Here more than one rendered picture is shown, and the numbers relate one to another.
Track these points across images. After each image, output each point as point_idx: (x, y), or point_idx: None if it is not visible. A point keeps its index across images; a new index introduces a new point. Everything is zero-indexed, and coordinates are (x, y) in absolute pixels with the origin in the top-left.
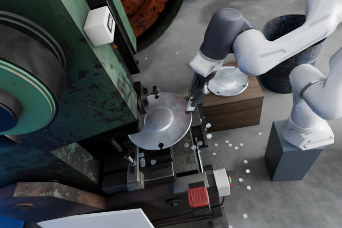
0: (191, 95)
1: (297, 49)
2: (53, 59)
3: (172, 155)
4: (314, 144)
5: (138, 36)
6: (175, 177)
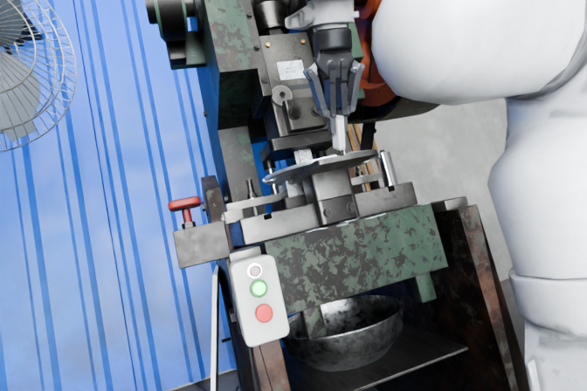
0: (337, 112)
1: None
2: None
3: (279, 218)
4: None
5: None
6: (245, 236)
